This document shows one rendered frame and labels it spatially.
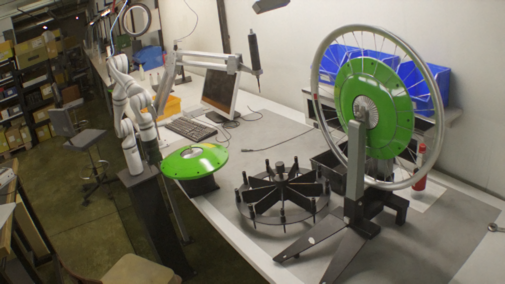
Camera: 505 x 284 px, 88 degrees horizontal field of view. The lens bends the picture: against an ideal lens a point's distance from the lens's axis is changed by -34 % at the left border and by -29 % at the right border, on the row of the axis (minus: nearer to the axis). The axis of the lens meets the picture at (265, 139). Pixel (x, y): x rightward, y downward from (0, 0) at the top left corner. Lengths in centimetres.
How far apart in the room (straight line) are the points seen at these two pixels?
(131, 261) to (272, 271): 88
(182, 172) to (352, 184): 70
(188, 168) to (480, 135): 124
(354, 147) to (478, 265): 61
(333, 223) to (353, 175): 20
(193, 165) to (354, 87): 74
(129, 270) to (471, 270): 150
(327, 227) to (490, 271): 62
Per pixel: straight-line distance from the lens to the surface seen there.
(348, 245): 110
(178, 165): 150
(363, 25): 98
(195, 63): 173
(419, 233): 126
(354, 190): 108
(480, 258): 121
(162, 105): 201
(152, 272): 170
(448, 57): 149
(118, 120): 189
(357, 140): 101
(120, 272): 177
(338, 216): 118
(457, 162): 161
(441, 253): 119
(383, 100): 98
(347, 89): 106
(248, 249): 124
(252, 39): 151
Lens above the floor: 173
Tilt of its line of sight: 24 degrees down
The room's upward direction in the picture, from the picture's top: 8 degrees counter-clockwise
